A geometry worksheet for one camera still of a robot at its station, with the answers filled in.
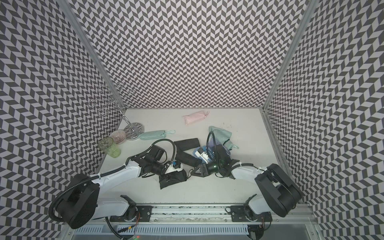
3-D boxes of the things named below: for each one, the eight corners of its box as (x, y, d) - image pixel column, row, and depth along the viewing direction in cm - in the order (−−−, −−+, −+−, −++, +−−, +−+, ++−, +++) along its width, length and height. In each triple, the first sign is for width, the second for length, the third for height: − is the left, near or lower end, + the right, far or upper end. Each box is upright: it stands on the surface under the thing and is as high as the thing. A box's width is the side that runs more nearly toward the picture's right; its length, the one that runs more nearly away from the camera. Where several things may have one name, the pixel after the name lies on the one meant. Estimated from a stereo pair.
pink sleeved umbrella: (186, 125, 110) (186, 123, 107) (183, 118, 114) (183, 116, 111) (211, 117, 115) (211, 115, 112) (207, 111, 119) (207, 108, 116)
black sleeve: (177, 158, 93) (176, 155, 90) (174, 145, 99) (173, 141, 96) (201, 151, 96) (201, 148, 93) (197, 139, 102) (197, 135, 98)
